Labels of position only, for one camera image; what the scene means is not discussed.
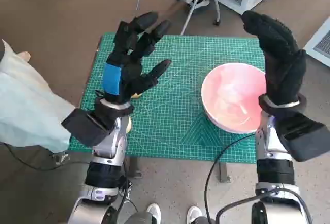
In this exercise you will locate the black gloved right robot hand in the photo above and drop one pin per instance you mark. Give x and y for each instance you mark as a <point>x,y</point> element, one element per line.
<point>283,61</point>

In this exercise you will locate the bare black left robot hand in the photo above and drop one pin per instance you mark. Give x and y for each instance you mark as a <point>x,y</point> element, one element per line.
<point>134,74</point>

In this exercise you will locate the long striped toy bread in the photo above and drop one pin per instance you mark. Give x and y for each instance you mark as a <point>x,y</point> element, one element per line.
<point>136,95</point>

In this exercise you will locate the round toy bread bun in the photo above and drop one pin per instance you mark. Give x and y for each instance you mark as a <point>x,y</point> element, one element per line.
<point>129,125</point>

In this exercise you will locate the pink bowl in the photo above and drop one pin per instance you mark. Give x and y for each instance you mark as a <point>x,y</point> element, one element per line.
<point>227,97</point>

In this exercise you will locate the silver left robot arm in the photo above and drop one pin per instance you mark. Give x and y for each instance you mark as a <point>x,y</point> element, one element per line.
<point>103,175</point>

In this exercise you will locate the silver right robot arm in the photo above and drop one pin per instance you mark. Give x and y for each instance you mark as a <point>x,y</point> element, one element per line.
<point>273,167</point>

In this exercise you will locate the white vented appliance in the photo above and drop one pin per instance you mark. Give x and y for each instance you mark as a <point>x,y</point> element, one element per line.
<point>319,41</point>

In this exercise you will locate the green cutting mat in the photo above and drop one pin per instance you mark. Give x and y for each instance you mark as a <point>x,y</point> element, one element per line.
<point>167,105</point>

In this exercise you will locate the white metal pole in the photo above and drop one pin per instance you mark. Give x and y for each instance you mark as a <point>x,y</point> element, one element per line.
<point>189,15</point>

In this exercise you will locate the metal table leg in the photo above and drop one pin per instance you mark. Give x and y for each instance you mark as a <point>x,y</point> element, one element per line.
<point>134,168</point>
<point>223,173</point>

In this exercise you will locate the small white plug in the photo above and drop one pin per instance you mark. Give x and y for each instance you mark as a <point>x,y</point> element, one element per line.
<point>62,158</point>

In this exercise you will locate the person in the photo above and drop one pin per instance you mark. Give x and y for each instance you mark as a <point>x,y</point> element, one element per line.
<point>25,100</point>

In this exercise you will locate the white shoe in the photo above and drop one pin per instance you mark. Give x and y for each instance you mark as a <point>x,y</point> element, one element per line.
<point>194,212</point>
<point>154,212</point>

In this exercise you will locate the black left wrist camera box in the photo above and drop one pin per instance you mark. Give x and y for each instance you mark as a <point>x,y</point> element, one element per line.
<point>85,128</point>

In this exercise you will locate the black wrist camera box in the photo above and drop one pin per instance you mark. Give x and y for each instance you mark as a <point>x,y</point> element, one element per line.
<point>85,128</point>
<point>301,136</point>

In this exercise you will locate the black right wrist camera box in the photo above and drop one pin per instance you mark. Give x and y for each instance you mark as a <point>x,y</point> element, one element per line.
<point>301,136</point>

